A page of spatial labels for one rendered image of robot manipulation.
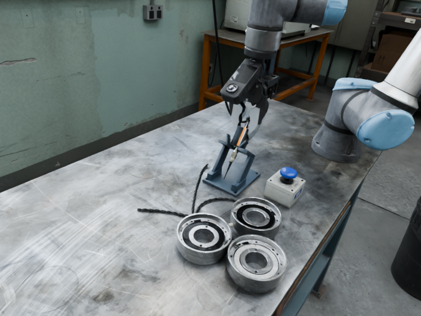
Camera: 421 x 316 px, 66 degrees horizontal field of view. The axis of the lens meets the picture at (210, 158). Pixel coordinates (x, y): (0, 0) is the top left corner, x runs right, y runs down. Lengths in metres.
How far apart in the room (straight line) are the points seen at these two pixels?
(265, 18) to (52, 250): 0.60
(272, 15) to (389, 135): 0.41
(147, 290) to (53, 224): 0.25
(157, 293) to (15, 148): 1.72
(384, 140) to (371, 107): 0.09
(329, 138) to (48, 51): 1.61
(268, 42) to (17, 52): 1.55
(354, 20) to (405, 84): 3.48
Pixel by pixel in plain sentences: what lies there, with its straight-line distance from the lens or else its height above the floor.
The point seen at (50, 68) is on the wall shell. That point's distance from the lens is 2.14.
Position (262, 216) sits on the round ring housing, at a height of 0.82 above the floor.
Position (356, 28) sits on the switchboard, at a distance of 4.34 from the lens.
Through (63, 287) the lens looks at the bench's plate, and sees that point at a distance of 0.62.
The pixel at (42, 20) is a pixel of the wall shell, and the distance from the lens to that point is 2.08.
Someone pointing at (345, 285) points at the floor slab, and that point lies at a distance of 1.81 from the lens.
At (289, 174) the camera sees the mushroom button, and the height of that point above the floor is 0.87.
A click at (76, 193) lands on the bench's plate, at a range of 0.80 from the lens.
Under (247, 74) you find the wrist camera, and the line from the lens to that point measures 0.72.
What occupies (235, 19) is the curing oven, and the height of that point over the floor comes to 0.89.
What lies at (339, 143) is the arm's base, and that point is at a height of 0.85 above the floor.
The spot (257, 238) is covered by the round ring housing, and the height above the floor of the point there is 0.83.
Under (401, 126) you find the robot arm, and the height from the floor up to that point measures 0.98.
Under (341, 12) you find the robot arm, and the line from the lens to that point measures 0.76.
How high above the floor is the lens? 1.27
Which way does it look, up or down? 31 degrees down
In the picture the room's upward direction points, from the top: 6 degrees clockwise
